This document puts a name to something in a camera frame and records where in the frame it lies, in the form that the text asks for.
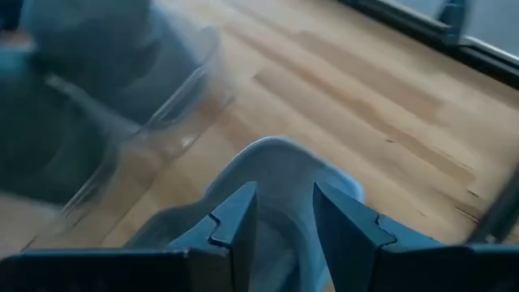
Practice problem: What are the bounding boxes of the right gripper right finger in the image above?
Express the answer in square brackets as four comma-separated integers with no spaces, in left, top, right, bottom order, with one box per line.
[311,181,445,292]

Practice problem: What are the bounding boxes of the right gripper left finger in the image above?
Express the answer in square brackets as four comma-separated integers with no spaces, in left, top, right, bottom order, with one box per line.
[168,181,259,292]

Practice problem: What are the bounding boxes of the blue denim cap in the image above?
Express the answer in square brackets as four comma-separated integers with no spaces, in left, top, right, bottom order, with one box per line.
[123,135,366,292]

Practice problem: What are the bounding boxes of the dark grey cap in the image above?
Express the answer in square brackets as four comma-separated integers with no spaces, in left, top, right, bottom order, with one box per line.
[0,48,135,208]

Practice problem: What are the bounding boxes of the clear plastic bin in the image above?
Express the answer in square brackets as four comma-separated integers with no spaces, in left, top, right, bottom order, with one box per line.
[0,0,238,147]
[0,117,195,256]

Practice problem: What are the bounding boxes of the black table clamp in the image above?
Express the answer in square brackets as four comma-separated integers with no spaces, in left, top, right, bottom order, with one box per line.
[435,0,474,44]

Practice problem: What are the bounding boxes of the black metal table frame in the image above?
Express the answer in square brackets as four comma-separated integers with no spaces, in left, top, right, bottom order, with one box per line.
[336,0,519,91]

